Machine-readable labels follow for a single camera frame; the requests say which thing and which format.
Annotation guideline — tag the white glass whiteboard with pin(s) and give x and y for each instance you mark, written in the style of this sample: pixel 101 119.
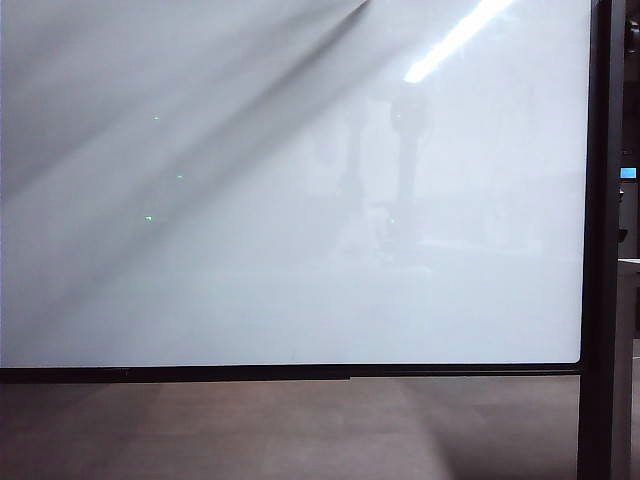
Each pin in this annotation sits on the white glass whiteboard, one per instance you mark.
pixel 250 200

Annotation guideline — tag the small blue lit screen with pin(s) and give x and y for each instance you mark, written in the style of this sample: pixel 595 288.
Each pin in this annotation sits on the small blue lit screen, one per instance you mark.
pixel 627 173

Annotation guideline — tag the black whiteboard stand post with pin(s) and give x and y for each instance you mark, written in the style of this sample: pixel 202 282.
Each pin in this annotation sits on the black whiteboard stand post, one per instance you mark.
pixel 600 250

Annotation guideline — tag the black post knob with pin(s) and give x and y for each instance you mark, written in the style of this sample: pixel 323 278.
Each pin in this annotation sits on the black post knob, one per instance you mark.
pixel 633 35

